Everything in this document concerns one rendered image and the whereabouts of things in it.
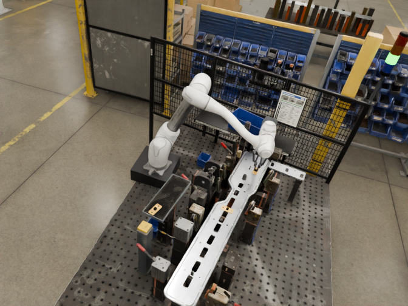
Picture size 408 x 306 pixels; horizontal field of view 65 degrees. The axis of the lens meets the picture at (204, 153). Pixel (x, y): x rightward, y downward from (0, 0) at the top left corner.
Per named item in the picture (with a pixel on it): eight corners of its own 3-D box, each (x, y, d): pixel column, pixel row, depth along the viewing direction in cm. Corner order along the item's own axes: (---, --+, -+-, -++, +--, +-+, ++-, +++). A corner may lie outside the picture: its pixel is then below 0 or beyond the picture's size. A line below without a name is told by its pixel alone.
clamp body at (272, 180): (268, 216, 257) (280, 186, 234) (254, 210, 260) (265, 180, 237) (271, 208, 263) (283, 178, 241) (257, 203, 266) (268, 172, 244)
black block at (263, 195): (258, 226, 248) (268, 201, 229) (245, 220, 251) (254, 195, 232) (261, 218, 254) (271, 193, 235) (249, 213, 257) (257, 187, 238)
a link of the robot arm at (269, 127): (258, 134, 234) (257, 145, 224) (263, 116, 224) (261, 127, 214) (272, 137, 234) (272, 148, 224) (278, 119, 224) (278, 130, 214)
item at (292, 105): (296, 129, 276) (308, 97, 256) (271, 119, 281) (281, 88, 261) (297, 127, 277) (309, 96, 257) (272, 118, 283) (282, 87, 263)
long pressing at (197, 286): (197, 314, 164) (197, 313, 163) (158, 294, 170) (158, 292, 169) (271, 160, 264) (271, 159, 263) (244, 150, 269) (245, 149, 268)
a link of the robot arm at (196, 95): (208, 100, 212) (212, 89, 221) (183, 88, 209) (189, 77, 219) (201, 114, 221) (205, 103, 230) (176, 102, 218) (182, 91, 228)
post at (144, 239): (146, 276, 206) (146, 235, 178) (136, 271, 208) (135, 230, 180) (152, 267, 212) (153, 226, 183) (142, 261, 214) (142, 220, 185)
